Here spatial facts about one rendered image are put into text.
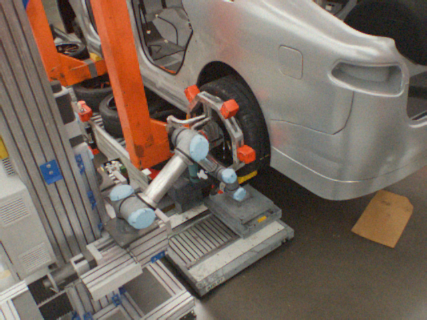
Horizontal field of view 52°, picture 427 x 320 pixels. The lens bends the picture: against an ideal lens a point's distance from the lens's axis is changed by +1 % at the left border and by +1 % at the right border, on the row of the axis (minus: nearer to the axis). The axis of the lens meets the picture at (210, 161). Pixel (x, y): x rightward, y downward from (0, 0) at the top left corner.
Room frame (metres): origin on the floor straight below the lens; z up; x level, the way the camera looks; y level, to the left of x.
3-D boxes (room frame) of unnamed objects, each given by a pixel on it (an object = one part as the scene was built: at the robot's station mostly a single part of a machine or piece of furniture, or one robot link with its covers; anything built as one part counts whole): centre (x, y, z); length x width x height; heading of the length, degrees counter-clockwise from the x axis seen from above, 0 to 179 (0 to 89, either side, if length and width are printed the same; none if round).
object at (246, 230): (2.53, -0.19, 0.13); 0.50 x 0.36 x 0.10; 32
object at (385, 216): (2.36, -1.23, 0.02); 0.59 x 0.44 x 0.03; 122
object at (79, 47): (5.57, 1.75, 0.39); 0.66 x 0.66 x 0.24
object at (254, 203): (2.53, -0.19, 0.32); 0.40 x 0.30 x 0.28; 32
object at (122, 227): (1.71, 0.45, 0.87); 0.15 x 0.15 x 0.10
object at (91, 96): (4.45, 1.05, 0.39); 0.66 x 0.66 x 0.24
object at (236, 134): (2.44, -0.04, 0.85); 0.54 x 0.07 x 0.54; 32
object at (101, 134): (3.80, 1.12, 0.28); 2.47 x 0.09 x 0.22; 32
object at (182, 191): (2.69, 0.15, 0.26); 0.42 x 0.18 x 0.35; 122
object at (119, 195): (1.70, 0.45, 0.98); 0.13 x 0.12 x 0.14; 34
